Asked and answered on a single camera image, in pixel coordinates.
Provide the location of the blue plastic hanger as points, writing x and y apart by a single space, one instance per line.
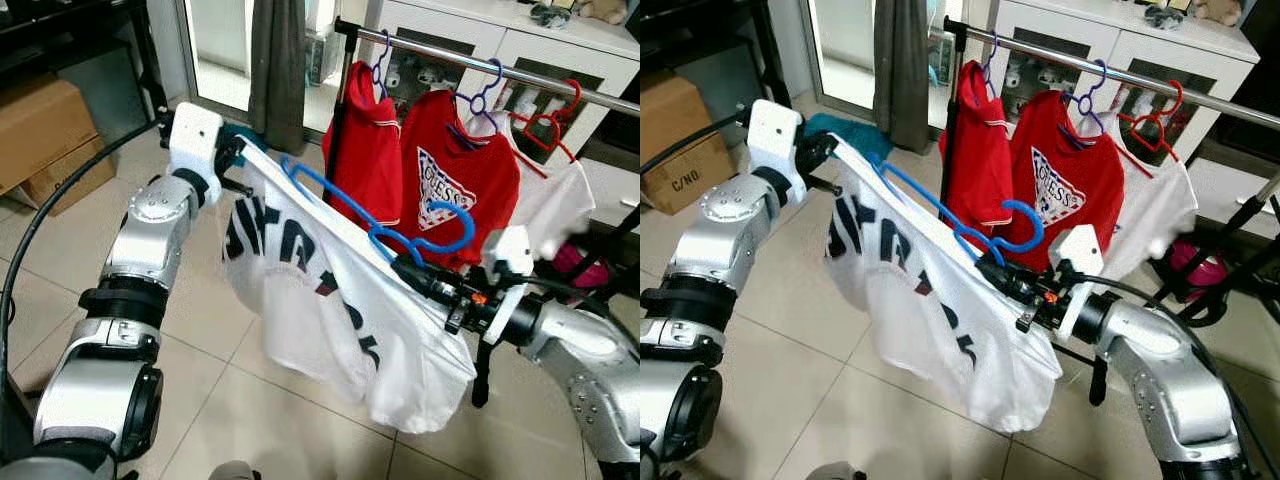
1040 228
470 228

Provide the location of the white T-shirt black print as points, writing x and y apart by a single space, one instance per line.
920 330
330 330

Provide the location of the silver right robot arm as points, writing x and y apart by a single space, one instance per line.
590 370
1170 370

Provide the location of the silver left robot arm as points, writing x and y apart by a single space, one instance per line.
720 240
145 235

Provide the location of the purple plastic hanger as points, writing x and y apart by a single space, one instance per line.
388 45
997 50
1104 75
497 72

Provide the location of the red plastic hanger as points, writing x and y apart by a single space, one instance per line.
548 122
1150 125

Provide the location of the teal plastic basket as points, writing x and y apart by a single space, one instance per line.
850 135
245 140

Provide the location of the grey curtain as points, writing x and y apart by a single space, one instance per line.
900 70
278 70

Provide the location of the plain red shirt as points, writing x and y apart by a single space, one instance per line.
975 150
365 150

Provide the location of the pink bag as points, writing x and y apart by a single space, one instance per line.
1195 265
585 272

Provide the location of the red Guess print T-shirt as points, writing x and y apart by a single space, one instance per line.
1100 170
495 170

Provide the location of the brown cardboard box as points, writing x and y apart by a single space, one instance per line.
680 150
50 130

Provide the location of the plain white T-shirt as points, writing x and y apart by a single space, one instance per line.
1160 210
560 200

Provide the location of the black desk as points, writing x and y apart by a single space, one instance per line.
60 15
690 15

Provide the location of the black silver clothes rack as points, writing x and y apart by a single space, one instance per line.
430 50
1040 50

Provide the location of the grey left robot foot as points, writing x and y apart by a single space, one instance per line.
235 472
835 473

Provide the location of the brown plush toy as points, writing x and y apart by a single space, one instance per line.
603 10
1220 12

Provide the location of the small grey ornament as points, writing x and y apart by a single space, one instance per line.
550 15
1163 16

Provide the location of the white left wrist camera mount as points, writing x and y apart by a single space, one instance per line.
195 135
775 135

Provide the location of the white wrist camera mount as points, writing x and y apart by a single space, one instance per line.
775 135
1078 250
195 135
508 250

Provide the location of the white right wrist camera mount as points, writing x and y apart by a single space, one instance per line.
508 250
1078 250

